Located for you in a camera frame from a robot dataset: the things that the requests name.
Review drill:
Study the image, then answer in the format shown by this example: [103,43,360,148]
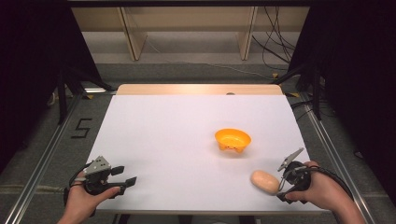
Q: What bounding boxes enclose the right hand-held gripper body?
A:
[277,147,313,193]

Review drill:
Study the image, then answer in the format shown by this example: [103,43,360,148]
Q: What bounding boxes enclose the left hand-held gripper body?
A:
[74,155,127,199]

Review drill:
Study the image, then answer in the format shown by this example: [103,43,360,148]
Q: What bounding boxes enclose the tan bread roll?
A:
[250,169,280,197]

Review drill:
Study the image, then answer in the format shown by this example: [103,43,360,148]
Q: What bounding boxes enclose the orange plastic bowl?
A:
[214,128,252,154]

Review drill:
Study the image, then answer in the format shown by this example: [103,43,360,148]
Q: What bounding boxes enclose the person's right hand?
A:
[284,160,347,213]

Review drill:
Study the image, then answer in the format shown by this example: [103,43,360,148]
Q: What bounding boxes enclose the person's left hand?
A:
[59,186,121,220]

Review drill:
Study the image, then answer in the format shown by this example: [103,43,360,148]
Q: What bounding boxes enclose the white table mat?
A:
[85,94,325,216]

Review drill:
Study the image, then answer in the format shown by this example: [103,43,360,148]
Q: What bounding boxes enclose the black tripod stand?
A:
[55,65,114,126]
[273,61,324,121]

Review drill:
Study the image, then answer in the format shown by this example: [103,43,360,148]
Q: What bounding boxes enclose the light wooden table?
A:
[116,83,285,96]

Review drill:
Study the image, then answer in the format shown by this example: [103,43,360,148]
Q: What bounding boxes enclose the black curtain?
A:
[0,0,105,175]
[287,0,396,206]

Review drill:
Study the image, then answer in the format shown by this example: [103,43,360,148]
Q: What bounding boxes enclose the beige wooden shelf unit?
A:
[70,6,311,63]

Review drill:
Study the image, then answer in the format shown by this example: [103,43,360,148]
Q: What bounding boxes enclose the long aluminium floor rail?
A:
[2,92,82,224]
[299,92,378,224]

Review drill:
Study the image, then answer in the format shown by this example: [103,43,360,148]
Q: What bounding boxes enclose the thin white floor cable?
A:
[145,39,273,79]

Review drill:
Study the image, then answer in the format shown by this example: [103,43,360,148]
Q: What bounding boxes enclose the bundle of black cables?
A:
[251,6,297,71]

